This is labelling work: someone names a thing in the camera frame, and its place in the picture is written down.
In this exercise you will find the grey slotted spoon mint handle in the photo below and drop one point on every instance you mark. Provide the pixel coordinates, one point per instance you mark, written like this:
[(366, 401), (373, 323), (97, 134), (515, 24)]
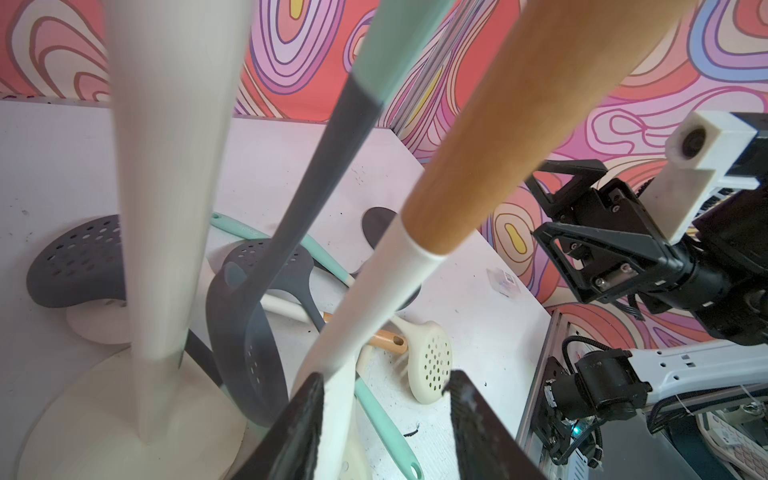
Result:
[(246, 258)]

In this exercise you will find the grey slotted spatula mint handle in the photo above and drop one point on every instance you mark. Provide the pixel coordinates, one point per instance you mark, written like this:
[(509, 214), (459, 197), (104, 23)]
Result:
[(84, 264)]

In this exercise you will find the cream utensil rack stand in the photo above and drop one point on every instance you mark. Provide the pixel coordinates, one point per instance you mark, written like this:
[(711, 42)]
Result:
[(150, 412)]

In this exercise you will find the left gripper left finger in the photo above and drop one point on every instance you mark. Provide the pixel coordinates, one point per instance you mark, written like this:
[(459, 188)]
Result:
[(290, 448)]

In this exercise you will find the cream skimmer on table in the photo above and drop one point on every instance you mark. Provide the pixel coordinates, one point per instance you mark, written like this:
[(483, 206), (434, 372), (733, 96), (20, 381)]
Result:
[(102, 321)]

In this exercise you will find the dark grey utensil rack stand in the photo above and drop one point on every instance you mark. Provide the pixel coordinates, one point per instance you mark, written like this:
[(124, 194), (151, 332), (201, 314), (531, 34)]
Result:
[(375, 222)]

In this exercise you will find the cream skimmer wooden handle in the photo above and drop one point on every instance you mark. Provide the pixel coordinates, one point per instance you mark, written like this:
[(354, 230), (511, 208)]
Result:
[(557, 63)]

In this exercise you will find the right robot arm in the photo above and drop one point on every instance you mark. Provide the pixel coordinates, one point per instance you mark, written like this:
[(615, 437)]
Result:
[(573, 399)]

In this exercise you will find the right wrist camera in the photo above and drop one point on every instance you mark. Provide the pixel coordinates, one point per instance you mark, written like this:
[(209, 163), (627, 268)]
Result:
[(708, 152)]

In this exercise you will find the grey skimmer mint handle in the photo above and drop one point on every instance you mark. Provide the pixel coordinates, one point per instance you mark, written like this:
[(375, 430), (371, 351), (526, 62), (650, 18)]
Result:
[(242, 342)]

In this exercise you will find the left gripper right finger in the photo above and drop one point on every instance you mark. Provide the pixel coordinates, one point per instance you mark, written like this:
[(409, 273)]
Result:
[(484, 447)]

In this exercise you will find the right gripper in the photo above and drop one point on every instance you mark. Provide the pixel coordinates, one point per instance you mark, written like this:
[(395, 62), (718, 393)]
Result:
[(720, 276)]

